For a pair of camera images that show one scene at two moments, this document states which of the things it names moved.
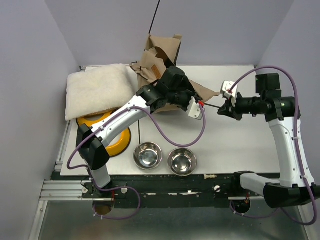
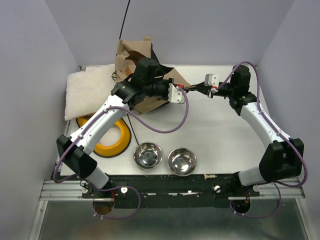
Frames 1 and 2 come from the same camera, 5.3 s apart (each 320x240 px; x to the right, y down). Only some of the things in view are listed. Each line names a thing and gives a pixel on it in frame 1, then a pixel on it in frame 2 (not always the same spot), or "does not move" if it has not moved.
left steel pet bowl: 148,156 does not move
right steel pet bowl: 182,161 does not move
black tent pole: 149,33 → 119,38
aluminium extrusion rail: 70,190 does not move
